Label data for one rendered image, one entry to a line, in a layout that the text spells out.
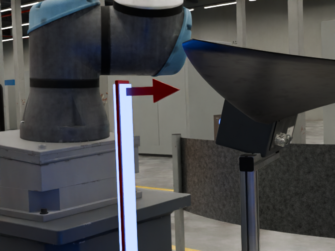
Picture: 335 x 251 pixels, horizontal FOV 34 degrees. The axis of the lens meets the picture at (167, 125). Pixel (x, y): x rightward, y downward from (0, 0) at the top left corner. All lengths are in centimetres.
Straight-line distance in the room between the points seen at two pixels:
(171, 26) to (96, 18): 12
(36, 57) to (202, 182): 201
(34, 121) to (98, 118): 10
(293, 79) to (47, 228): 42
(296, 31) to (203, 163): 932
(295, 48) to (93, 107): 1113
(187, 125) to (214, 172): 753
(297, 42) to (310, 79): 1144
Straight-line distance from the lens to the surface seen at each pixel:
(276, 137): 113
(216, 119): 755
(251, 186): 106
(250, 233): 108
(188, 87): 1021
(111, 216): 82
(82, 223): 79
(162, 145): 1069
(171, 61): 90
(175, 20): 90
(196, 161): 285
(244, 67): 47
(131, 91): 55
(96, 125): 89
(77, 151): 85
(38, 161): 80
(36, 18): 91
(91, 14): 90
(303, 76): 49
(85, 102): 89
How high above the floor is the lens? 117
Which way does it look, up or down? 3 degrees down
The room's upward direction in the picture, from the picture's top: 2 degrees counter-clockwise
